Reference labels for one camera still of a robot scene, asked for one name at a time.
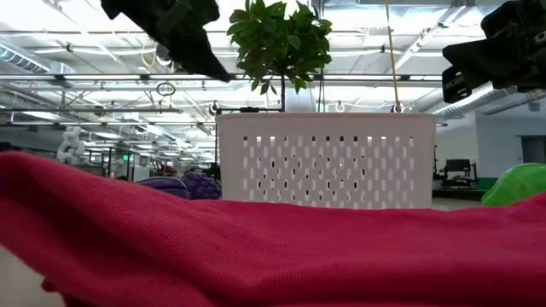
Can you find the green leafy artificial plant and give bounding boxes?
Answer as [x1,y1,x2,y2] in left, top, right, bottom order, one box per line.
[225,0,334,113]

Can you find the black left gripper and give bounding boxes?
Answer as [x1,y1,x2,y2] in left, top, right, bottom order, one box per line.
[101,0,231,83]

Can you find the white perforated plastic basket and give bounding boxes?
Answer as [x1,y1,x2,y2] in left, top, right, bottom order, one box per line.
[215,112,439,211]

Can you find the yellow cable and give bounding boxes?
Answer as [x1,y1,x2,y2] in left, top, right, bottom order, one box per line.
[385,0,404,114]

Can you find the red folded cloth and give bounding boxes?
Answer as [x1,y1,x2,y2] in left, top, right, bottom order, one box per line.
[0,151,546,307]

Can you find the black equipment cart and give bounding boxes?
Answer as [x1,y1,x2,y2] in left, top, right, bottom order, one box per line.
[433,158,479,188]

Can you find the purple grape bunch toy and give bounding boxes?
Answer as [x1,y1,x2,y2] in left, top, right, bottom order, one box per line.
[180,171,223,200]

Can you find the white robot figure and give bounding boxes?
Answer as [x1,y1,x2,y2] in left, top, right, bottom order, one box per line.
[56,125,88,165]

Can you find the green lettuce toy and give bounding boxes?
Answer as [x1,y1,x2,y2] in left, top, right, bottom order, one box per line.
[480,162,546,207]

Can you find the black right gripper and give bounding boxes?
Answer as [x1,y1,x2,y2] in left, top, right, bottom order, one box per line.
[442,0,546,104]

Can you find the purple eggplant toy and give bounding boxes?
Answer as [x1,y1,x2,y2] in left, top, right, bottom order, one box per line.
[135,176,192,200]

